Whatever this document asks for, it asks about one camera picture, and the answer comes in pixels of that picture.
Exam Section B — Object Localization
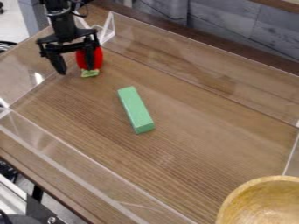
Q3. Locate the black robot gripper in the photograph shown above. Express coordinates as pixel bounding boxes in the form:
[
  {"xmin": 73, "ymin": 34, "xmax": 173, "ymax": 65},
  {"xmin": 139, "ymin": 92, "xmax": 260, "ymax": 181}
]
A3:
[{"xmin": 37, "ymin": 27, "xmax": 99, "ymax": 75}]

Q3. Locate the red plush strawberry fruit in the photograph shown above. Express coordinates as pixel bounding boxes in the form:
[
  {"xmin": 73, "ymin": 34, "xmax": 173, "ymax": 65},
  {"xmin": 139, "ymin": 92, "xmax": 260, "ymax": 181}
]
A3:
[{"xmin": 77, "ymin": 47, "xmax": 103, "ymax": 78}]

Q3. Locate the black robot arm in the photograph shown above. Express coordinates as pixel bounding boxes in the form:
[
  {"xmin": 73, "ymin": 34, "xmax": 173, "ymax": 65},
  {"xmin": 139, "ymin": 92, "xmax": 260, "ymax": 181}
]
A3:
[{"xmin": 37, "ymin": 0, "xmax": 101, "ymax": 75}]

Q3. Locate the green rectangular block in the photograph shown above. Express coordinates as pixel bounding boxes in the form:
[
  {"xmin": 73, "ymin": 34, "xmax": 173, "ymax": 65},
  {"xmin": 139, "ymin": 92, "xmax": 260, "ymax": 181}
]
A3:
[{"xmin": 117, "ymin": 87, "xmax": 155, "ymax": 134}]

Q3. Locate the wooden bowl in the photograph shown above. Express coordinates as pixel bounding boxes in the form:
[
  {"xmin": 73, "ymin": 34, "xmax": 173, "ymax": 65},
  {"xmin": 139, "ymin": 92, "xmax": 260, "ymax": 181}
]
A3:
[{"xmin": 215, "ymin": 176, "xmax": 299, "ymax": 224}]

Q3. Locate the grey table leg post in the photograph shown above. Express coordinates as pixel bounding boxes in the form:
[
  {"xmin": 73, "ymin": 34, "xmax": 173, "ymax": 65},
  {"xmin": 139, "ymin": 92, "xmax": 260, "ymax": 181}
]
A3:
[{"xmin": 18, "ymin": 0, "xmax": 50, "ymax": 36}]

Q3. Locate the clear acrylic tray enclosure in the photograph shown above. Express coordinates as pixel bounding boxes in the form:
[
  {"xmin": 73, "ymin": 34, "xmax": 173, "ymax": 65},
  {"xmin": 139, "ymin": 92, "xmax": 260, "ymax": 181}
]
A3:
[{"xmin": 0, "ymin": 10, "xmax": 299, "ymax": 224}]

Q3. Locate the black metal bracket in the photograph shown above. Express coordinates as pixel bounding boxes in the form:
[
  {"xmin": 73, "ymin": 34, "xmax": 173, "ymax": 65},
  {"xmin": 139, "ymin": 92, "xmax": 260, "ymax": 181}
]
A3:
[{"xmin": 26, "ymin": 196, "xmax": 67, "ymax": 224}]

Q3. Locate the black cable loop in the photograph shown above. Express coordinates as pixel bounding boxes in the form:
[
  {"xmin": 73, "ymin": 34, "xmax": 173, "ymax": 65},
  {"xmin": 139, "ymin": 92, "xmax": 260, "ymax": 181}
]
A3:
[{"xmin": 0, "ymin": 209, "xmax": 14, "ymax": 224}]

